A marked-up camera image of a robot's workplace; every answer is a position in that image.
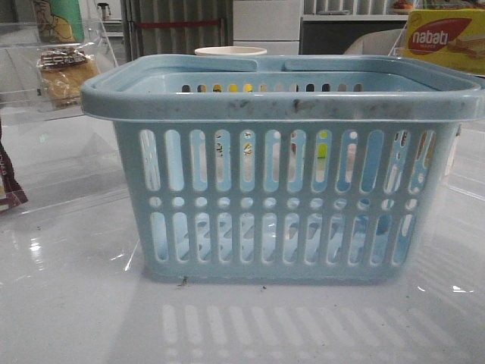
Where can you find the packaged bread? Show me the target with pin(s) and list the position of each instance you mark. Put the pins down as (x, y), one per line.
(63, 70)

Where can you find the light blue plastic basket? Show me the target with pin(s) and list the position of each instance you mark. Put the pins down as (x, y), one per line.
(316, 167)

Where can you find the white cabinet in background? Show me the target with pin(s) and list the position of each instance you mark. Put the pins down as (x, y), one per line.
(271, 25)

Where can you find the clear acrylic stand right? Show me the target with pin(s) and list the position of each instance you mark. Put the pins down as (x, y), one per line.
(399, 42)

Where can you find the clear acrylic shelf left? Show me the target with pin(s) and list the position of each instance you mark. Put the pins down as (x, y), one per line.
(24, 98)

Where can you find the green cartoon drink carton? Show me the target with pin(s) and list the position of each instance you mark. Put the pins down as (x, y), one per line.
(59, 21)

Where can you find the yellow nabati wafer box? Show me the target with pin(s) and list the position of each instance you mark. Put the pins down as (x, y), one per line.
(451, 38)

